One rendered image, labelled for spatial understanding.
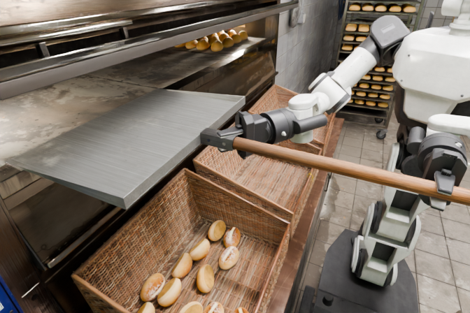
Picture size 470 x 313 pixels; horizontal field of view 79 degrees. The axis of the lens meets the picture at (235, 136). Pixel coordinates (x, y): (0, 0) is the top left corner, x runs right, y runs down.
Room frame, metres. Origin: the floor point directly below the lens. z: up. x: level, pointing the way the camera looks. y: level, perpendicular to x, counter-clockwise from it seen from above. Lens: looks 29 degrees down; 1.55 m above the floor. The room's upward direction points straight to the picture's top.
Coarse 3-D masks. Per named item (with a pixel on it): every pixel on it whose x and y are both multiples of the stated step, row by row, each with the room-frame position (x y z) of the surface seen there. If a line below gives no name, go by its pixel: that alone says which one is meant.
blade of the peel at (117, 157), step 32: (160, 96) 0.94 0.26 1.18; (192, 96) 0.94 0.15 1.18; (224, 96) 0.91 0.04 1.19; (96, 128) 0.70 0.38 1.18; (128, 128) 0.70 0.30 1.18; (160, 128) 0.70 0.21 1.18; (192, 128) 0.70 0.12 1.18; (32, 160) 0.54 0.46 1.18; (64, 160) 0.54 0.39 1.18; (96, 160) 0.54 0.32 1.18; (128, 160) 0.54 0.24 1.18; (160, 160) 0.54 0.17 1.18; (96, 192) 0.42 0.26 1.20; (128, 192) 0.40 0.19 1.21
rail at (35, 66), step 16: (224, 16) 1.08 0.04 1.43; (240, 16) 1.19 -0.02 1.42; (160, 32) 0.75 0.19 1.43; (176, 32) 0.81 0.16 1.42; (96, 48) 0.57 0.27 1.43; (112, 48) 0.61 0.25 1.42; (16, 64) 0.44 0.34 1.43; (32, 64) 0.46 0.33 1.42; (48, 64) 0.48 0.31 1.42; (64, 64) 0.51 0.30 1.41; (0, 80) 0.41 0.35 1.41
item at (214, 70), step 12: (252, 48) 1.75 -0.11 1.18; (264, 48) 1.90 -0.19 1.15; (228, 60) 1.47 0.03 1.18; (240, 60) 1.55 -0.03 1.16; (204, 72) 1.25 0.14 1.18; (216, 72) 1.31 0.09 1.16; (180, 84) 1.09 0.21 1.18; (192, 84) 1.12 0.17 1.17; (0, 168) 0.51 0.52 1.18; (12, 168) 0.51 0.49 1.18; (0, 180) 0.47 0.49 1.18; (12, 180) 0.48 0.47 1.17; (24, 180) 0.50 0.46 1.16; (0, 192) 0.46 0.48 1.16; (12, 192) 0.48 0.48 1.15
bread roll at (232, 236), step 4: (232, 228) 0.84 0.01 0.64; (236, 228) 0.85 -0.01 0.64; (228, 232) 0.83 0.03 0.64; (232, 232) 0.82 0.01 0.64; (236, 232) 0.83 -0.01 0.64; (224, 236) 0.83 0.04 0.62; (228, 236) 0.81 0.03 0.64; (232, 236) 0.81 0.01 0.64; (236, 236) 0.81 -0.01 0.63; (240, 236) 0.83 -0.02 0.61; (224, 240) 0.80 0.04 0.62; (228, 240) 0.79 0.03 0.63; (232, 240) 0.79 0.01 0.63; (236, 240) 0.80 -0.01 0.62; (224, 244) 0.80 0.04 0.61; (228, 244) 0.78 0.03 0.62; (232, 244) 0.78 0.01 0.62; (236, 244) 0.79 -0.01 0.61
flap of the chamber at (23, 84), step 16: (256, 16) 1.34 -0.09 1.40; (192, 32) 0.88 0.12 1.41; (208, 32) 0.96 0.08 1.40; (128, 48) 0.65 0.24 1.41; (144, 48) 0.69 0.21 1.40; (160, 48) 0.74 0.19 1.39; (80, 64) 0.53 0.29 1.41; (96, 64) 0.56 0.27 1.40; (112, 64) 0.59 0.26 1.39; (16, 80) 0.43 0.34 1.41; (32, 80) 0.45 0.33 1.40; (48, 80) 0.47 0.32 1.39; (64, 80) 0.50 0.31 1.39; (0, 96) 0.40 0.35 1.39
